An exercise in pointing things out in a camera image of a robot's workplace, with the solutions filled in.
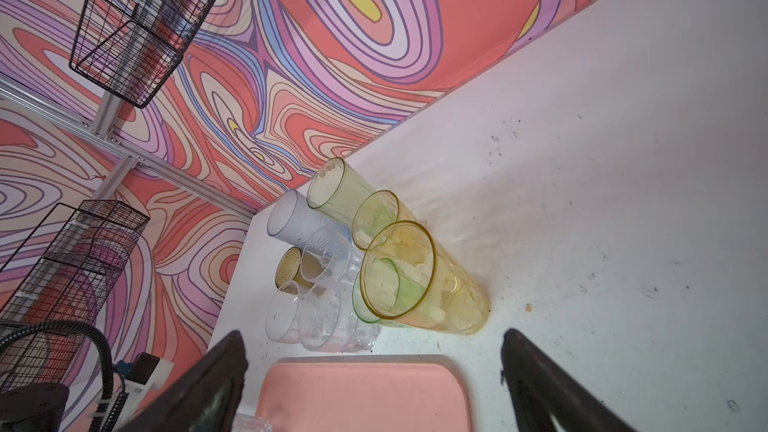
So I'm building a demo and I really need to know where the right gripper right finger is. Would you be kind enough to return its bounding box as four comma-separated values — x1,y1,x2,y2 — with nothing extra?
501,329,632,431

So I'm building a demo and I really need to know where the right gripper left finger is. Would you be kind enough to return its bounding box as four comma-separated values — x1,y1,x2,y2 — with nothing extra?
121,331,248,431

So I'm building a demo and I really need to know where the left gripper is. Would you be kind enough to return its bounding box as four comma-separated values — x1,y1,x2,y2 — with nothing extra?
89,352,174,431

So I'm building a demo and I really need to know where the clear faceted cup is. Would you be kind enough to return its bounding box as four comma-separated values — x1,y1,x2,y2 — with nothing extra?
298,295,381,353
265,281,310,344

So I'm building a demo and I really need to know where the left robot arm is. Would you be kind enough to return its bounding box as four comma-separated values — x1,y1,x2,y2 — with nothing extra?
1,320,173,431

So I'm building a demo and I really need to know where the pink plastic tray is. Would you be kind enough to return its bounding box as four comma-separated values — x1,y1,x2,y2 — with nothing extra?
256,361,472,431

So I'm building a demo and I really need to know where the brown dimpled cup rear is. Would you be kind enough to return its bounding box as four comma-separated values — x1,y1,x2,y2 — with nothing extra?
275,247,323,290

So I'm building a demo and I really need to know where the tall amber yellow cup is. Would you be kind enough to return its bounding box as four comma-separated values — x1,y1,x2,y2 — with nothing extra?
361,220,491,335

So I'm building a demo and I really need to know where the short bright green cup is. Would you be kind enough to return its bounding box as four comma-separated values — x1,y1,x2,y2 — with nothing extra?
353,257,423,328

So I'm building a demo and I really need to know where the tall pale blue cup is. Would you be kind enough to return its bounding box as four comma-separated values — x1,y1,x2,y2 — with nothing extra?
267,190,340,249

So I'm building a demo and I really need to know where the short yellow cup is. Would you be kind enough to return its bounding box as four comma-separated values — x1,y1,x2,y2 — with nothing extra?
351,190,417,250

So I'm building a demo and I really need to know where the tall light green cup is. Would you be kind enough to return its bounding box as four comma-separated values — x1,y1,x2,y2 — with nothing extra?
307,157,376,229

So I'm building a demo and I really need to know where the black wire basket left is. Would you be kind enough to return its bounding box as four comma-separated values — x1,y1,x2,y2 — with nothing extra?
0,199,151,397

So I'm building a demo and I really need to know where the black wire basket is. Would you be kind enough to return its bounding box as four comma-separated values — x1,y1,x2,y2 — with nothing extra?
69,0,216,108
0,199,151,397

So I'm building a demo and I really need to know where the black wire basket back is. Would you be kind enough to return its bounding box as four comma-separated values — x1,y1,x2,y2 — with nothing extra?
69,0,216,108

